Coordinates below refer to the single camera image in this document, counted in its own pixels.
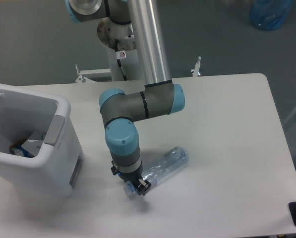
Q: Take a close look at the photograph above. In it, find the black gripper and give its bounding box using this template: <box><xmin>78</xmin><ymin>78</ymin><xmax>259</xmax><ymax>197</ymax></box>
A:
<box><xmin>111</xmin><ymin>161</ymin><xmax>151</xmax><ymax>196</ymax></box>

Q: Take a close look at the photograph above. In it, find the clear plastic water bottle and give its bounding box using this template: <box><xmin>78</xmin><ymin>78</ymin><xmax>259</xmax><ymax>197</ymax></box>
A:
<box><xmin>123</xmin><ymin>146</ymin><xmax>189</xmax><ymax>200</ymax></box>

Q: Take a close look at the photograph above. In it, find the white pouch wrapper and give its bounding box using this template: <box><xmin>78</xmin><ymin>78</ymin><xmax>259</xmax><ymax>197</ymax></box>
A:
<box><xmin>22</xmin><ymin>130</ymin><xmax>46</xmax><ymax>158</ymax></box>

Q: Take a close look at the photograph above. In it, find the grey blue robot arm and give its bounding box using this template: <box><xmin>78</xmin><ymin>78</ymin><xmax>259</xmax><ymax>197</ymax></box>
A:
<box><xmin>65</xmin><ymin>0</ymin><xmax>185</xmax><ymax>195</ymax></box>

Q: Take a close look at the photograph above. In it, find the blue yellow carton in bin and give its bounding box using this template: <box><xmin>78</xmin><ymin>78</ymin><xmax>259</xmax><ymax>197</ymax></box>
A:
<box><xmin>9</xmin><ymin>138</ymin><xmax>28</xmax><ymax>157</ymax></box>

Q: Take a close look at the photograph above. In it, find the blue plastic bag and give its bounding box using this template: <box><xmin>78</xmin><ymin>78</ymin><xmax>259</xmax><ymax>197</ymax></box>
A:
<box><xmin>249</xmin><ymin>0</ymin><xmax>294</xmax><ymax>31</ymax></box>

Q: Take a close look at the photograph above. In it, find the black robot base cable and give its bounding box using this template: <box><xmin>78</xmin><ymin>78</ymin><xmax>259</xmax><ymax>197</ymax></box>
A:
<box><xmin>114</xmin><ymin>39</ymin><xmax>128</xmax><ymax>81</ymax></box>

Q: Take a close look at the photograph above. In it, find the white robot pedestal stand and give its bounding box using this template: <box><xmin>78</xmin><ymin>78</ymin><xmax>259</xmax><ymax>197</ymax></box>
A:
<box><xmin>74</xmin><ymin>19</ymin><xmax>203</xmax><ymax>84</ymax></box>

